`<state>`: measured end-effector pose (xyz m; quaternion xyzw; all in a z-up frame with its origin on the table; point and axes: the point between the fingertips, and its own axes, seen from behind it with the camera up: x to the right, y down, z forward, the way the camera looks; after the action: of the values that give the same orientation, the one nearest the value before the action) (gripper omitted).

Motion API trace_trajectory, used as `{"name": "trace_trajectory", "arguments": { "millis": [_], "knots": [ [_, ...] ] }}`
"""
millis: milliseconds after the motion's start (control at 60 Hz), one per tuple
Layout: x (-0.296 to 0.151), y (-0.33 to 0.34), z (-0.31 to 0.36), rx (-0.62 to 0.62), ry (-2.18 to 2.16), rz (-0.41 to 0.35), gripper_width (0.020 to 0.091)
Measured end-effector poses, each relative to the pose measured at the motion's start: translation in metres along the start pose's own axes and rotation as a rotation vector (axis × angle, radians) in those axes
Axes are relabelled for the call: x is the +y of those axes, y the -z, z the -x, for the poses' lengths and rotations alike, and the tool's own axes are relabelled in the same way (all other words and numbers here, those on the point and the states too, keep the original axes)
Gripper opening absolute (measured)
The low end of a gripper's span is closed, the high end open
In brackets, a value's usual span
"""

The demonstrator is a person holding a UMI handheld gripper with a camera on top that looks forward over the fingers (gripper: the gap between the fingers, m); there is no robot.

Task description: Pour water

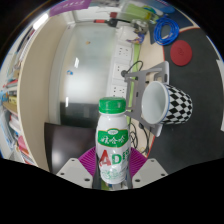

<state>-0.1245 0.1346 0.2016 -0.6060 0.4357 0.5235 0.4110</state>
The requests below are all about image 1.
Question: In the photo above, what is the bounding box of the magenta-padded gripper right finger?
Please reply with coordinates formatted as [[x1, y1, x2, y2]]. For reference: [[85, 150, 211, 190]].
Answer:
[[127, 147, 169, 190]]

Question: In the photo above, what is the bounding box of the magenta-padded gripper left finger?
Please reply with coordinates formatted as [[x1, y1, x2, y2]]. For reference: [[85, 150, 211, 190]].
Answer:
[[55, 146, 99, 190]]

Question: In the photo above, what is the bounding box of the white drink bottle green cap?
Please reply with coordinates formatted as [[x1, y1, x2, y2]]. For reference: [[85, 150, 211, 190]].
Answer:
[[95, 96, 131, 185]]

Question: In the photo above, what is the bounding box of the black desk mat red edge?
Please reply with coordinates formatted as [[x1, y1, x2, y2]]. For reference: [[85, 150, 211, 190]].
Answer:
[[146, 28, 224, 174]]

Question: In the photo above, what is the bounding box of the black white checkered mug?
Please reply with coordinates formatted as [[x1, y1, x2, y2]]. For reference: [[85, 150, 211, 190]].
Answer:
[[141, 80, 194, 126]]

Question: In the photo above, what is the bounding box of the grey metal laptop stand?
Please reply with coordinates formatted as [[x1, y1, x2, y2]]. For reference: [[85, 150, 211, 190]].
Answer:
[[123, 60, 171, 138]]

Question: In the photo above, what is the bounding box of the flat round red coaster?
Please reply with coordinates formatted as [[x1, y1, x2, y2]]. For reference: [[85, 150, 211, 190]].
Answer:
[[169, 39, 194, 67]]

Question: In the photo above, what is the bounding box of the white ceramic jar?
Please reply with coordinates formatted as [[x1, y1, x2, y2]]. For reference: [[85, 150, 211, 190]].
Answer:
[[119, 25, 145, 45]]

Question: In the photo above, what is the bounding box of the dark blue mouse pad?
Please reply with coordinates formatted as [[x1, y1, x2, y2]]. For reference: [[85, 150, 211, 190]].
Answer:
[[148, 13, 201, 47]]

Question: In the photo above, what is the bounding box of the black cable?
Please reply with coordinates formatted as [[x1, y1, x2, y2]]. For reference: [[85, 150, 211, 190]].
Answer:
[[128, 60, 151, 156]]

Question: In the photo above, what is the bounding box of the white wall outlet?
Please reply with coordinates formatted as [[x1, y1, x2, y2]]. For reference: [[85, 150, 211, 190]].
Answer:
[[113, 63, 131, 81], [111, 84, 128, 100], [114, 44, 133, 61]]

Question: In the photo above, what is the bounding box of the coiled blue cable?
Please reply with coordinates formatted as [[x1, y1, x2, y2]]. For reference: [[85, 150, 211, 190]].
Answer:
[[153, 14, 181, 47]]

